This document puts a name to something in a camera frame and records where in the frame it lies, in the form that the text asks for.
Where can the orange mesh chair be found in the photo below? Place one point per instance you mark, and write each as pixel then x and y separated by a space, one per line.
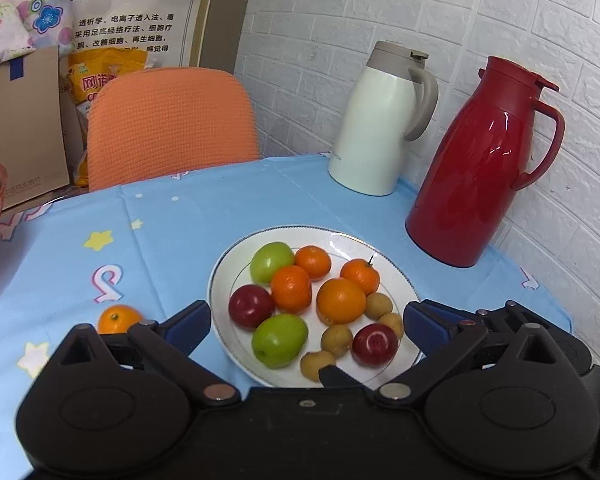
pixel 170 125

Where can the green jujube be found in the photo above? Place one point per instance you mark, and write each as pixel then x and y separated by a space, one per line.
pixel 271 262
pixel 279 341

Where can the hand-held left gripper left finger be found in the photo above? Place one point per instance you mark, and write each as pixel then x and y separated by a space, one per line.
pixel 192 321

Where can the white plate with blue rim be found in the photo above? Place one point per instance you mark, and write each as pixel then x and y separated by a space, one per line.
pixel 345 245

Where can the brown cardboard box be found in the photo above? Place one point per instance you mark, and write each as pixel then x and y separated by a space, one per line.
pixel 20 135

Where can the yellow plastic bag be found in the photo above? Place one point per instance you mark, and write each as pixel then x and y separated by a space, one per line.
pixel 95 77

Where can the large orange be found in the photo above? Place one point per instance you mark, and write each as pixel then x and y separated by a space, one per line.
pixel 341 300

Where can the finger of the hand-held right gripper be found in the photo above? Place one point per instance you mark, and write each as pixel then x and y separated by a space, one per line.
pixel 500 316
pixel 347 379

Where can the orange with dark spot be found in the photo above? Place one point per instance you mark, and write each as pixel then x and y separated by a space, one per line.
pixel 115 320

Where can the wall poster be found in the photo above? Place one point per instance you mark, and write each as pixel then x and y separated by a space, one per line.
pixel 130 10

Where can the red plum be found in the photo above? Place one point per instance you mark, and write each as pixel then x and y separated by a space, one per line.
pixel 375 344
pixel 251 306

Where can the tangerine with stem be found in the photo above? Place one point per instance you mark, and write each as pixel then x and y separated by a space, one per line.
pixel 360 276

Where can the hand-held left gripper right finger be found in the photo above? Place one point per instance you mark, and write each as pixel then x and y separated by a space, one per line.
pixel 424 327

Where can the floral cloth bag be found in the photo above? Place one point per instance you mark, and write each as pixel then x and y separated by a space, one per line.
pixel 30 15

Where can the red thermos jug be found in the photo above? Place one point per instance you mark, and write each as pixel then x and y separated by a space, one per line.
pixel 470 170

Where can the white thermos jug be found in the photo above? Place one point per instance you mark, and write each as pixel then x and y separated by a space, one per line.
pixel 375 125

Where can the blue cartoon printed tablecloth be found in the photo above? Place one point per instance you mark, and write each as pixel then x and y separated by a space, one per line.
pixel 155 220

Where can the brown longan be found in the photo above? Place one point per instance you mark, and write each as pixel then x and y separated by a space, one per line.
pixel 336 338
pixel 316 364
pixel 393 324
pixel 378 305

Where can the blue tape strip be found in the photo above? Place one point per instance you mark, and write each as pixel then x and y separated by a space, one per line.
pixel 16 69

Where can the small tangerine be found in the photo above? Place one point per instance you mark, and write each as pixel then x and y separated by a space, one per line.
pixel 291 288
pixel 312 261

